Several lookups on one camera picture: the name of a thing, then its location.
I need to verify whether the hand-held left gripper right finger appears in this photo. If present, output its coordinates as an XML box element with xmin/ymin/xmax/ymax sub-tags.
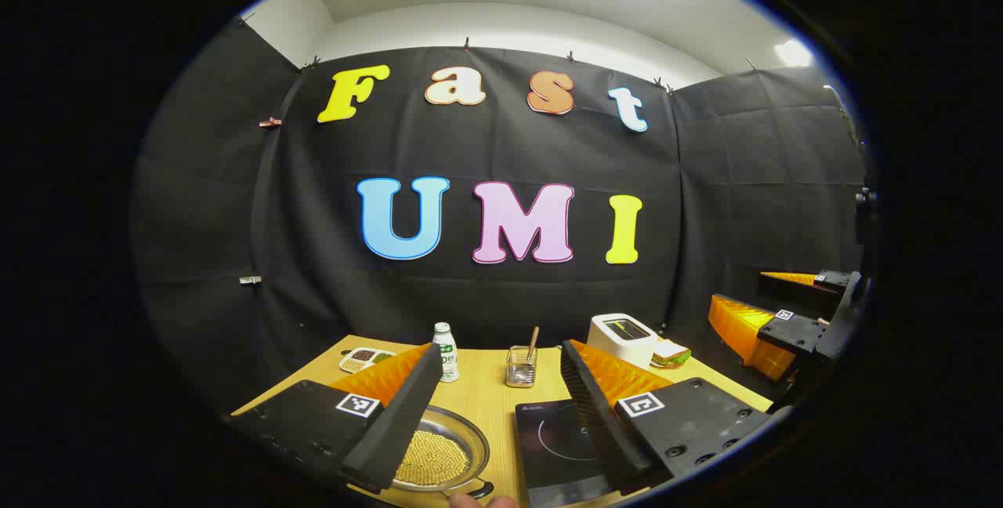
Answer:
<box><xmin>559</xmin><ymin>339</ymin><xmax>773</xmax><ymax>495</ymax></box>

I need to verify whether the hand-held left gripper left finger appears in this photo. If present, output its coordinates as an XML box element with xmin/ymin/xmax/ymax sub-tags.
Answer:
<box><xmin>227</xmin><ymin>342</ymin><xmax>445</xmax><ymax>493</ymax></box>

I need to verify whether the black induction cooktop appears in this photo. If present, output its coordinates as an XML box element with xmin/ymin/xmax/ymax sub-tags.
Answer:
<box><xmin>515</xmin><ymin>398</ymin><xmax>616</xmax><ymax>508</ymax></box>

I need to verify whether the stainless steel pot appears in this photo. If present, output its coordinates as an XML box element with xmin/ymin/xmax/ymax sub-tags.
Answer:
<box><xmin>392</xmin><ymin>405</ymin><xmax>496</xmax><ymax>501</ymax></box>

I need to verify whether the pile of yellow soybeans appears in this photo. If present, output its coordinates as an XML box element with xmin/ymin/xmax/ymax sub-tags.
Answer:
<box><xmin>394</xmin><ymin>430</ymin><xmax>471</xmax><ymax>487</ymax></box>

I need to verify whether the white divided dish of beans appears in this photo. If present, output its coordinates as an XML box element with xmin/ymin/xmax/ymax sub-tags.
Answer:
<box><xmin>339</xmin><ymin>347</ymin><xmax>398</xmax><ymax>374</ymax></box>

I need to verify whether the white toaster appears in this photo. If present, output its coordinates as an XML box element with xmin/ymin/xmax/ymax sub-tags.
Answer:
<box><xmin>588</xmin><ymin>313</ymin><xmax>661</xmax><ymax>370</ymax></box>

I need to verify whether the white drink bottle green label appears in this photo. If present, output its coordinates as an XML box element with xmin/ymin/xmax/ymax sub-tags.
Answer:
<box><xmin>433</xmin><ymin>322</ymin><xmax>461</xmax><ymax>383</ymax></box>

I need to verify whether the sandwich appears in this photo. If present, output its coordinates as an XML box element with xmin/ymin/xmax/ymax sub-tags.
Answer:
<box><xmin>650</xmin><ymin>339</ymin><xmax>692</xmax><ymax>370</ymax></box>

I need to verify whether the small ceiling light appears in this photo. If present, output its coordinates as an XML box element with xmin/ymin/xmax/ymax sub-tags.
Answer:
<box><xmin>776</xmin><ymin>38</ymin><xmax>814</xmax><ymax>68</ymax></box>

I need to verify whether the black backdrop cloth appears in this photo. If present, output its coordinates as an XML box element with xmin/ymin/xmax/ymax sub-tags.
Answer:
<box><xmin>129</xmin><ymin>14</ymin><xmax>874</xmax><ymax>415</ymax></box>

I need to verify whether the metal wire utensil holder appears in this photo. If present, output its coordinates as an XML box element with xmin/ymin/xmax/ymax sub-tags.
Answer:
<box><xmin>505</xmin><ymin>345</ymin><xmax>538</xmax><ymax>389</ymax></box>

